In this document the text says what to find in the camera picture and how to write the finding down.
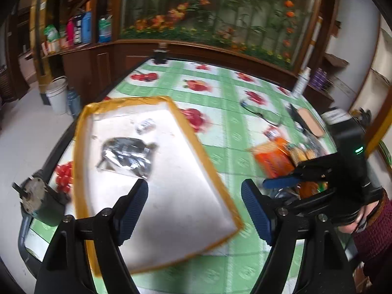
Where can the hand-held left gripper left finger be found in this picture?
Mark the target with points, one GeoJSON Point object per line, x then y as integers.
{"type": "Point", "coordinates": [134, 211]}

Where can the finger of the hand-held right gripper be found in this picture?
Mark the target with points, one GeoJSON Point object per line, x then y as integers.
{"type": "Point", "coordinates": [278, 182]}
{"type": "Point", "coordinates": [315, 198]}

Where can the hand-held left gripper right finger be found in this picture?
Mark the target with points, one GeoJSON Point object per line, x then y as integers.
{"type": "Point", "coordinates": [255, 214]}

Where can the large orange snack packet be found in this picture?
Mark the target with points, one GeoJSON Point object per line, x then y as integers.
{"type": "Point", "coordinates": [274, 159]}

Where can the yellow-rimmed white tray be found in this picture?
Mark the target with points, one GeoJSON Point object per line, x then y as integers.
{"type": "Point", "coordinates": [171, 196]}

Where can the person's right forearm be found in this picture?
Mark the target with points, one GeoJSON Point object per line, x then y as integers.
{"type": "Point", "coordinates": [373, 245]}

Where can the person's right hand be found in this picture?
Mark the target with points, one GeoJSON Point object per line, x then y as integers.
{"type": "Point", "coordinates": [347, 228]}

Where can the silver snack packet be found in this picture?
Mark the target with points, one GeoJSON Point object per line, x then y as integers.
{"type": "Point", "coordinates": [128, 156]}

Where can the green fruit print tablecloth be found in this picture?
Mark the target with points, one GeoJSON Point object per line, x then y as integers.
{"type": "Point", "coordinates": [232, 134]}

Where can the black eyeglasses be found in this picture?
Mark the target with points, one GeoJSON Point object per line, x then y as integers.
{"type": "Point", "coordinates": [258, 114]}

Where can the purple bottle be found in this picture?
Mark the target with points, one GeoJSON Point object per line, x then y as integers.
{"type": "Point", "coordinates": [315, 79]}
{"type": "Point", "coordinates": [323, 79]}

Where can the white spray bottle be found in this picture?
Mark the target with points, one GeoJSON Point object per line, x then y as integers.
{"type": "Point", "coordinates": [300, 82]}

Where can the grey green electric motor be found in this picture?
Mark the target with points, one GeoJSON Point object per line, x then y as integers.
{"type": "Point", "coordinates": [43, 202]}

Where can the blue water jug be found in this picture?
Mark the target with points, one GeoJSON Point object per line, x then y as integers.
{"type": "Point", "coordinates": [73, 102]}

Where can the white plastic bucket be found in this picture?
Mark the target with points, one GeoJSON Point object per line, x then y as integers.
{"type": "Point", "coordinates": [57, 96]}

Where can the small black holder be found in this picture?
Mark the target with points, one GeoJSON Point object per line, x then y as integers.
{"type": "Point", "coordinates": [160, 56]}

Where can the artificial flower display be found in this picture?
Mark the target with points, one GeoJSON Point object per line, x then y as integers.
{"type": "Point", "coordinates": [220, 12]}

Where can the orange white carton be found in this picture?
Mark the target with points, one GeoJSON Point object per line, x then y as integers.
{"type": "Point", "coordinates": [53, 46]}

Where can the blue green bag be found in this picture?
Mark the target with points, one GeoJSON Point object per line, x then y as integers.
{"type": "Point", "coordinates": [105, 29]}

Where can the blue thermos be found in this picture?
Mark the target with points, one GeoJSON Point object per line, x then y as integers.
{"type": "Point", "coordinates": [87, 27]}

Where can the red thermos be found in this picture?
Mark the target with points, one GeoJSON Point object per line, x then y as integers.
{"type": "Point", "coordinates": [70, 32]}

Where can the black thermos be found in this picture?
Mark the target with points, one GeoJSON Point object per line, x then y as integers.
{"type": "Point", "coordinates": [78, 29]}

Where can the green snack bag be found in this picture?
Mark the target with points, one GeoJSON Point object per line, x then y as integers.
{"type": "Point", "coordinates": [50, 33]}

